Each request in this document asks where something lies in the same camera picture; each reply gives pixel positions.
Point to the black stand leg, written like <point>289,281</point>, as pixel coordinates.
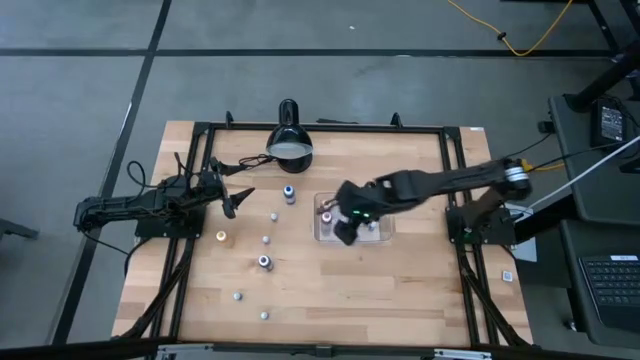
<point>600,85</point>

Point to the large purple food coloring bottle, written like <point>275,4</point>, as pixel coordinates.
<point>264,261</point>

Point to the person's shoe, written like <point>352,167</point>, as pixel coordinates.
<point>625,58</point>

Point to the black power adapter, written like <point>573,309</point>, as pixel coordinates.
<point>611,122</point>

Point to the large blue food coloring bottle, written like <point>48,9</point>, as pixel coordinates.
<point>289,192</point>

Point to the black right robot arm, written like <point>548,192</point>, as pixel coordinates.
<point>450,182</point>

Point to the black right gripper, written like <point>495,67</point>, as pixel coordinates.
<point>365,200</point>

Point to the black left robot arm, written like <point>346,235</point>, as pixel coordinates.
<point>125,205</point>

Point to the black keyboard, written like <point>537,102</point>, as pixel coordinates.
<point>612,285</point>

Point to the small white code tag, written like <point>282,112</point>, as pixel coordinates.
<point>507,276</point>

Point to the white rod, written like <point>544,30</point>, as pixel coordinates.
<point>575,179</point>

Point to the grey chair leg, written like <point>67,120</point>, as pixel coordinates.
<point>15,229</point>

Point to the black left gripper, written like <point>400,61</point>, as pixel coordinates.
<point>215,185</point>

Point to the black aluminium rig frame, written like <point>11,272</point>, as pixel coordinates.
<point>330,128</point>

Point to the black desk lamp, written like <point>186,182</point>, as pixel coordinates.
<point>289,135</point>

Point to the large yellow food coloring bottle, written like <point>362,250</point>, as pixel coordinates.
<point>221,236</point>

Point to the dark grey side desk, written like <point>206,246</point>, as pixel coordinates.
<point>570,130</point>
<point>575,320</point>

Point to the clear plastic bin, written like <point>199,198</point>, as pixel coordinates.
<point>385,235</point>

